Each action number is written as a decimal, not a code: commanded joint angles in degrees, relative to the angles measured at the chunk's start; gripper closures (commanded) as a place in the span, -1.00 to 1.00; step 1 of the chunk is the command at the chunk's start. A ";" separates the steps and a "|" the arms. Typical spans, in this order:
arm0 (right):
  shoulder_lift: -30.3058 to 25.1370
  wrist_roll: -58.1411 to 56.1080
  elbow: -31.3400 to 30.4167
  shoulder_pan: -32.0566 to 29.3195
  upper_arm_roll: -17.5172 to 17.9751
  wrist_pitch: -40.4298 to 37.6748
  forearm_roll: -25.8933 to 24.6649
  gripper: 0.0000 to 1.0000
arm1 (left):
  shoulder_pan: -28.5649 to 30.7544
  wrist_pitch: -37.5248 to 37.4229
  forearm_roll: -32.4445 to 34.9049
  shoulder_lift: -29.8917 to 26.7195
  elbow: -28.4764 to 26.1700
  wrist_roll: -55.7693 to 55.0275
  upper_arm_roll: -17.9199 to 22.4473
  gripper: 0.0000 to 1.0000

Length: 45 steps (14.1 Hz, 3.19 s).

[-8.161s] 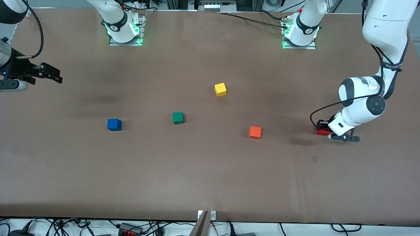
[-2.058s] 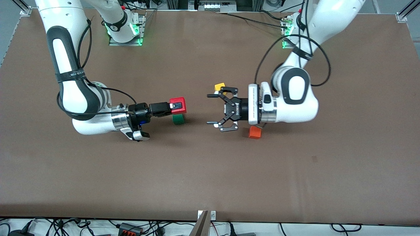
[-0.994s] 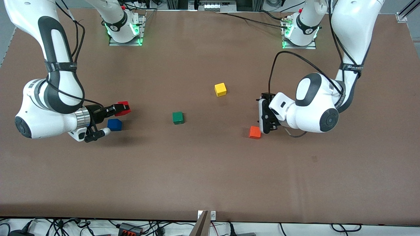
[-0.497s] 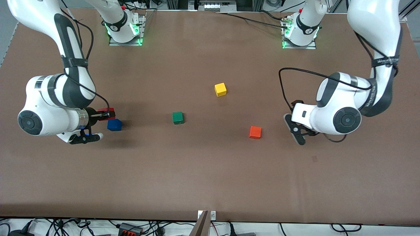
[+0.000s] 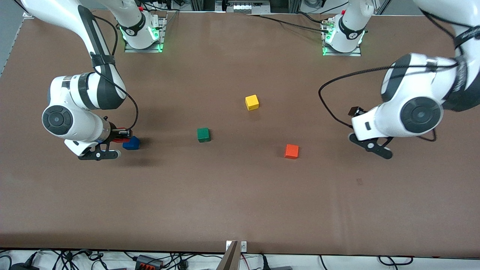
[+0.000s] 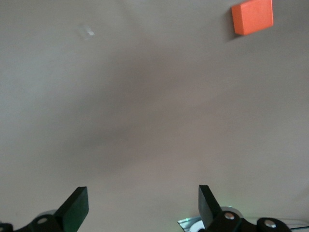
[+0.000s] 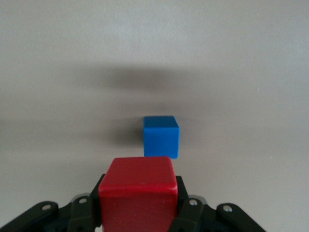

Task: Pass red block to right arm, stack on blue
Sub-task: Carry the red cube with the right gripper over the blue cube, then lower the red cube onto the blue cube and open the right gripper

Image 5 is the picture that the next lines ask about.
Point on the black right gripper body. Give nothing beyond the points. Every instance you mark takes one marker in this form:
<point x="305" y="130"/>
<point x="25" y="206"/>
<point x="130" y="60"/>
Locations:
<point x="114" y="134"/>

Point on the red wooden block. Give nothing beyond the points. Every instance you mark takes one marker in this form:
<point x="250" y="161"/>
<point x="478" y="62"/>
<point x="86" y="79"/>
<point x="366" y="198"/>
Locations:
<point x="120" y="140"/>

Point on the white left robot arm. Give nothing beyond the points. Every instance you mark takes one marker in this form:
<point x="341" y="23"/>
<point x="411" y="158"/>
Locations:
<point x="412" y="82"/>

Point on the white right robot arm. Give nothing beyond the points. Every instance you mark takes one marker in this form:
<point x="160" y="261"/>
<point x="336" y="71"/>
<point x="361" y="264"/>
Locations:
<point x="84" y="127"/>

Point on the blue wooden block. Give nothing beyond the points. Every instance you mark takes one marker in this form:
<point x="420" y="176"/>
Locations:
<point x="132" y="144"/>

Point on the orange wooden block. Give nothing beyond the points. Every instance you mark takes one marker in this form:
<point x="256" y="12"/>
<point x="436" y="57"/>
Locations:
<point x="291" y="151"/>

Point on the green wooden block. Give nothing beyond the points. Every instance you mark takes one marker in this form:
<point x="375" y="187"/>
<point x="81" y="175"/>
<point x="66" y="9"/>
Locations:
<point x="203" y="135"/>

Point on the yellow wooden block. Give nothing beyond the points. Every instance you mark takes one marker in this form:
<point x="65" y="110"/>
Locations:
<point x="252" y="102"/>

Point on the grey connector block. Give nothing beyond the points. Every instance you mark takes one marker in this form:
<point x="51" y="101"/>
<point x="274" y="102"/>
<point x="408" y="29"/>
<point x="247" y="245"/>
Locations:
<point x="245" y="7"/>

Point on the brown table cover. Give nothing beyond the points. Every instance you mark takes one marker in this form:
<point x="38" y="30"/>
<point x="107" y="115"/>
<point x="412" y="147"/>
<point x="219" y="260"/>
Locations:
<point x="225" y="195"/>

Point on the black orange power strip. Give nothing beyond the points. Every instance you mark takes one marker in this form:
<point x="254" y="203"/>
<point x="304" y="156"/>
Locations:
<point x="148" y="261"/>

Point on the black power adapter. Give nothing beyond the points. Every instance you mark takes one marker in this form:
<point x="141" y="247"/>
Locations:
<point x="22" y="267"/>

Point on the black plug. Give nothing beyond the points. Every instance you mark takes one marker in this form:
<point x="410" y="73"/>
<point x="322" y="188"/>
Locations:
<point x="265" y="264"/>

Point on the left arm aluminium base plate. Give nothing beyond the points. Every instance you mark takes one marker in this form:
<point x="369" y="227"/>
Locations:
<point x="341" y="54"/>

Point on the right arm aluminium base plate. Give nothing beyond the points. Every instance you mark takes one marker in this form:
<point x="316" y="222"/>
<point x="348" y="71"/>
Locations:
<point x="142" y="50"/>

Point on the aluminium cage frame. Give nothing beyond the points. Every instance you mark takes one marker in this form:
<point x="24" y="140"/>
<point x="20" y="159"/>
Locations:
<point x="296" y="5"/>

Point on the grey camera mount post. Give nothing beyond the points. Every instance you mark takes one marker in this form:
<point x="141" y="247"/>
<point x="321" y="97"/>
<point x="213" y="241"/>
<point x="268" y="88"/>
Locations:
<point x="229" y="260"/>

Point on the white metal bracket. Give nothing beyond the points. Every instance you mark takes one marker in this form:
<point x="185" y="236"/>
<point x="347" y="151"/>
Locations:
<point x="243" y="246"/>

